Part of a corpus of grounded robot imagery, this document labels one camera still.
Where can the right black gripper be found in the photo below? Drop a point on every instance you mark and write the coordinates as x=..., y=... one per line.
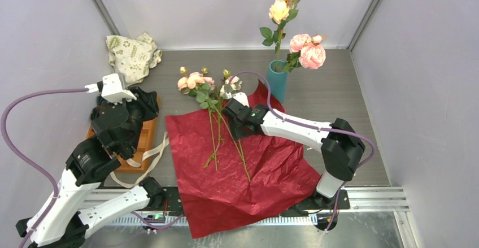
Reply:
x=242, y=134

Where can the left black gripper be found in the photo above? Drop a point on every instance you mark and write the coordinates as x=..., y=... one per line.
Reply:
x=147, y=100

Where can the cream white rose stem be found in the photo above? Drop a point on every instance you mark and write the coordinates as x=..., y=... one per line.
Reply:
x=231, y=86

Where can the cream printed ribbon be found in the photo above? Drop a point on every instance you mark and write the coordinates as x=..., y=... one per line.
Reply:
x=155, y=154

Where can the pink flower bouquet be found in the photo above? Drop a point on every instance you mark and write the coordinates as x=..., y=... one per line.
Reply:
x=202, y=87

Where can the dark red wrapping paper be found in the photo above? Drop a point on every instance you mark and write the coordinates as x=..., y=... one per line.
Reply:
x=223, y=186

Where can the pink rose stem large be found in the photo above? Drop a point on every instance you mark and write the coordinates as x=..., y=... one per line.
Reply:
x=305, y=51

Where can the peach rose stem tall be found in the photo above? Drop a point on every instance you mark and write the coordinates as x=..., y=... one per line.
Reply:
x=280, y=13

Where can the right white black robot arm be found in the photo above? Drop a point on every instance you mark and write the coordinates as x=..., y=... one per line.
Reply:
x=337, y=142

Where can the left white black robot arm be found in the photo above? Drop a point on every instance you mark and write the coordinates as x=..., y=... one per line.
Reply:
x=61, y=222

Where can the teal cylindrical vase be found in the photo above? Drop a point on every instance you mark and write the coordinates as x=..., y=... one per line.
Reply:
x=277, y=79

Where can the orange compartment tray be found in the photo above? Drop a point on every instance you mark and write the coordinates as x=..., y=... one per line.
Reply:
x=145, y=143

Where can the cream printed cloth bag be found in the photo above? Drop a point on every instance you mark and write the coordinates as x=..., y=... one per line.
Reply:
x=133, y=57

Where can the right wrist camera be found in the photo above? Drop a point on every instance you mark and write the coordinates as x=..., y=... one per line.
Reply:
x=242, y=98

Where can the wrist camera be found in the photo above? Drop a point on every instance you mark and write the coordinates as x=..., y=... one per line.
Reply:
x=242, y=98
x=112, y=88

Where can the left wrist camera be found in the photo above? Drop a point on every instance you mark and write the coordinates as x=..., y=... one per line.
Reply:
x=112, y=88

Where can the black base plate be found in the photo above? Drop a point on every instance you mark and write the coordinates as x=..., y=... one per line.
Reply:
x=171, y=202

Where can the aluminium rail frame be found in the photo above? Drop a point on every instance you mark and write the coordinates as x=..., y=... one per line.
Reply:
x=362, y=199

